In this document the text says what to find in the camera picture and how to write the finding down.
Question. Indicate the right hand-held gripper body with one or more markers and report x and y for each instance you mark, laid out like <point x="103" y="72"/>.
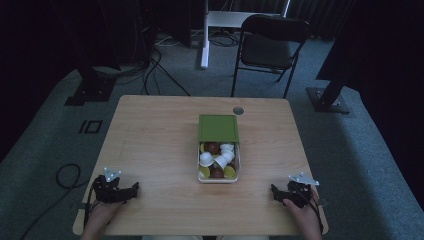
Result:
<point x="300" y="193"/>

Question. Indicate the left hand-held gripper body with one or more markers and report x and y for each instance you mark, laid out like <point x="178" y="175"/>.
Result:
<point x="107" y="192"/>

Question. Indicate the person's left hand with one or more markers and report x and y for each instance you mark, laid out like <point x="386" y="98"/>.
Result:
<point x="101" y="215"/>

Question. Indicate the person's right hand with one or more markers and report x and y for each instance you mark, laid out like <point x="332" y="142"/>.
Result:
<point x="305" y="218"/>

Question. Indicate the yellow-green coffee capsule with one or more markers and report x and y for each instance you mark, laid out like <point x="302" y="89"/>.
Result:
<point x="201" y="147"/>
<point x="204" y="172"/>
<point x="229" y="172"/>

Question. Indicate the brown coffee capsule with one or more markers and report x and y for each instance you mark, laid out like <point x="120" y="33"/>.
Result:
<point x="212" y="147"/>
<point x="216" y="173"/>
<point x="232" y="165"/>

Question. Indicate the white coffee capsule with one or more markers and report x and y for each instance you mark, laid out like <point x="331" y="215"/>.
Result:
<point x="227" y="147"/>
<point x="205" y="159"/>
<point x="229" y="155"/>
<point x="221" y="162"/>

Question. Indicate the white rectangular box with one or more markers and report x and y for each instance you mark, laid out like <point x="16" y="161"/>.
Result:
<point x="218" y="180"/>

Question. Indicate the person's legs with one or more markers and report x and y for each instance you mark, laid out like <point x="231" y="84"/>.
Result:
<point x="203" y="238"/>

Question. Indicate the green box lid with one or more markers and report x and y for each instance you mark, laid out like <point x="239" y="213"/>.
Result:
<point x="218" y="128"/>

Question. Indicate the grey round table grommet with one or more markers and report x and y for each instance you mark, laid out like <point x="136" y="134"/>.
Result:
<point x="238" y="110"/>

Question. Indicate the black stand base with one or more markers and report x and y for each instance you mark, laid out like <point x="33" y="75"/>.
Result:
<point x="328" y="101"/>
<point x="91" y="90"/>

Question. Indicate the black folding chair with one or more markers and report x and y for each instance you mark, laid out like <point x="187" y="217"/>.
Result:
<point x="266" y="50"/>

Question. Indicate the white desk frame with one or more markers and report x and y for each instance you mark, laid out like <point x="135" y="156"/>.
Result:
<point x="230" y="19"/>

